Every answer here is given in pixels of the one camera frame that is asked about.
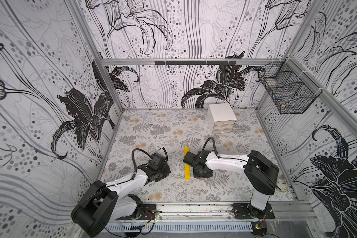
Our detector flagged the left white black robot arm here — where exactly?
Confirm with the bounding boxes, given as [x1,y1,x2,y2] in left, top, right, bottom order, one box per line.
[70,147,171,238]

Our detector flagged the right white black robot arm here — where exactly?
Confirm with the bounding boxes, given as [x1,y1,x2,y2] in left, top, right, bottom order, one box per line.
[183,150,279,212]

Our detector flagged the white mini drawer cabinet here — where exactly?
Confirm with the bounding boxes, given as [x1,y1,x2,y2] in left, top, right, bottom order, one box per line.
[207,103,237,134]

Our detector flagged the crumpled beige cloth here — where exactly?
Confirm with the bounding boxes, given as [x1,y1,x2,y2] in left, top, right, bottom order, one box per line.
[276,175,290,193]

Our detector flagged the small electronics board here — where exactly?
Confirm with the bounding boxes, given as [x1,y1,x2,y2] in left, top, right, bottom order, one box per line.
[252,223,267,237]

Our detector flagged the left black camera cable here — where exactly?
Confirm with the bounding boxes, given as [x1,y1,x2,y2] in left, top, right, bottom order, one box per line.
[131,147,169,179]

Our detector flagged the black camera cable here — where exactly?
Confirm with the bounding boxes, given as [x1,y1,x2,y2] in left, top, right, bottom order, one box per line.
[131,147,169,179]
[201,136,220,158]

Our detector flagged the right black camera cable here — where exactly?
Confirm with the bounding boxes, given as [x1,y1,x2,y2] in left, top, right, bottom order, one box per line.
[201,136,220,158]

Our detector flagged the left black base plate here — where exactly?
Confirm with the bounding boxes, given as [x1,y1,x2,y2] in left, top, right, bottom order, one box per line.
[117,204,157,221]

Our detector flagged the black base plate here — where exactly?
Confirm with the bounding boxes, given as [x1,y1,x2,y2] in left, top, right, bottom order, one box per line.
[232,203,275,220]
[117,204,157,221]

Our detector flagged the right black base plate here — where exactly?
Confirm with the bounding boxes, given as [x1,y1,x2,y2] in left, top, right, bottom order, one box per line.
[232,203,275,220]

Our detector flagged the white slotted cable duct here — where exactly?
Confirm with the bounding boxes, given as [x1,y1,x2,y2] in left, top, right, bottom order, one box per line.
[106,222,253,234]

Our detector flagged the black wall mounted bar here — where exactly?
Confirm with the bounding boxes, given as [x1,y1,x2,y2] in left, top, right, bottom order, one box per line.
[154,60,237,65]

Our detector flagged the black wire basket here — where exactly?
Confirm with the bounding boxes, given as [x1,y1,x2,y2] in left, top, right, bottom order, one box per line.
[257,61,321,115]

